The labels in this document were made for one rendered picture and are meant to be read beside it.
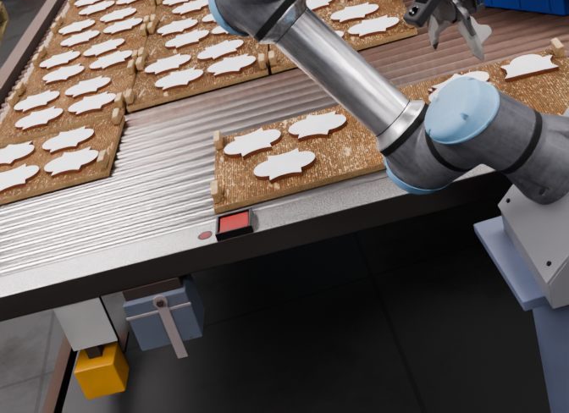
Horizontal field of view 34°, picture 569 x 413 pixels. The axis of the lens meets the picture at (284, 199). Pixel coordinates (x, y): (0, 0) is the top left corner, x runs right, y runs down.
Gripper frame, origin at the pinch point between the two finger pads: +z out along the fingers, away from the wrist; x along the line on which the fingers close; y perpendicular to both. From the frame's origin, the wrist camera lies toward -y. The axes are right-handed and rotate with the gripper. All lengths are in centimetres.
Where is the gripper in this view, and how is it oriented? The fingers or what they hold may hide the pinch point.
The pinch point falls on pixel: (455, 57)
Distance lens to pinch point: 202.4
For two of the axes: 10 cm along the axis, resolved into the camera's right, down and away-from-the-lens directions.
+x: -5.2, -2.8, 8.1
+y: 8.1, -4.6, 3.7
